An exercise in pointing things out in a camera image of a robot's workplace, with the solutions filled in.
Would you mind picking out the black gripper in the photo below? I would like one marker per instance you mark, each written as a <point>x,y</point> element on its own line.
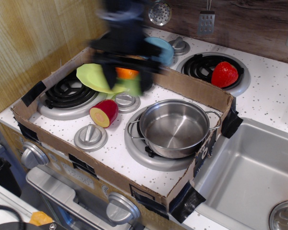
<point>124,46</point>

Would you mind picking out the light green toy broccoli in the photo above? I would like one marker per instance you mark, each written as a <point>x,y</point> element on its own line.
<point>131,86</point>

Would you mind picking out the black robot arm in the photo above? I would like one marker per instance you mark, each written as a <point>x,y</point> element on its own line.
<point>123,7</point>

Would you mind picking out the stainless steel pan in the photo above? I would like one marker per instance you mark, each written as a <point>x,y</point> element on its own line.
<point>174,128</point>

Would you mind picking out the orange toy carrot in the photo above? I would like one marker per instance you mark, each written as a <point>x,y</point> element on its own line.
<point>127,74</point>

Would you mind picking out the silver stove knob centre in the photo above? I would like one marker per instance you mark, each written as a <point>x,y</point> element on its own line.
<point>126,103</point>

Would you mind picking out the silver stove knob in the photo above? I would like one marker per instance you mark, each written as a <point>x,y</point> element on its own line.
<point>90,138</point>
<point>126,103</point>
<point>180,46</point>

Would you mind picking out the yellow-green toy plate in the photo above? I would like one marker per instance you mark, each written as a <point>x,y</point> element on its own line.
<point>92,76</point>

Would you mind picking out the light blue toy bowl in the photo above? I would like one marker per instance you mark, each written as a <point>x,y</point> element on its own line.
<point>167,51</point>

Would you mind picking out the red toy fruit half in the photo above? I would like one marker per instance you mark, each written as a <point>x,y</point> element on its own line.
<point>104,113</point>

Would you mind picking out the silver stove knob back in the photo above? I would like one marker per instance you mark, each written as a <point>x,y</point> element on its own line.
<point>180,46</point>

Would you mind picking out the hanging silver strainer ladle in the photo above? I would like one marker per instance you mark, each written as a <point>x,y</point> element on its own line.
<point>159,12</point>

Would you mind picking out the silver stove knob front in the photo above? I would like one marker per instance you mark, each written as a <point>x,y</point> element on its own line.
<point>90,138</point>

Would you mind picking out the back right black burner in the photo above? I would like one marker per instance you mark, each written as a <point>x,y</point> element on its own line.
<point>202,65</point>

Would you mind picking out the hanging silver spatula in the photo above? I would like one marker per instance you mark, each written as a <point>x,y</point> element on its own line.
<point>206,20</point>

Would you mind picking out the red toy strawberry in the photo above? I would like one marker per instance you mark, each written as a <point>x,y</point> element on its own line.
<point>224,75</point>

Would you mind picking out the silver oven knob left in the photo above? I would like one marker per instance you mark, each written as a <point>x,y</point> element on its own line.
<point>33,156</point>

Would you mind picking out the silver oven knob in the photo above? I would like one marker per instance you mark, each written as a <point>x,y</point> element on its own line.
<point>33,156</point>
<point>120,210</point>

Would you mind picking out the cardboard fence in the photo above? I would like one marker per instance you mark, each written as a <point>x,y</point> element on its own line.
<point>157,194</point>

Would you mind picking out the silver oven knob right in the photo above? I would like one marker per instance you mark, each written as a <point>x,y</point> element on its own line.
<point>120,210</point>

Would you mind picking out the silver oven door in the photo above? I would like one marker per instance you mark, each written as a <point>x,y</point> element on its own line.
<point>76,200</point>

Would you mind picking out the silver sink basin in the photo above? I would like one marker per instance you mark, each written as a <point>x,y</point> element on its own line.
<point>246,177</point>

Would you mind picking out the orange tape piece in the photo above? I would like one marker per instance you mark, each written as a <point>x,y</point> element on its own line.
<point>40,218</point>

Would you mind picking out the silver plate in corner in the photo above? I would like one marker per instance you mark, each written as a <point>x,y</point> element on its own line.
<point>278,217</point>

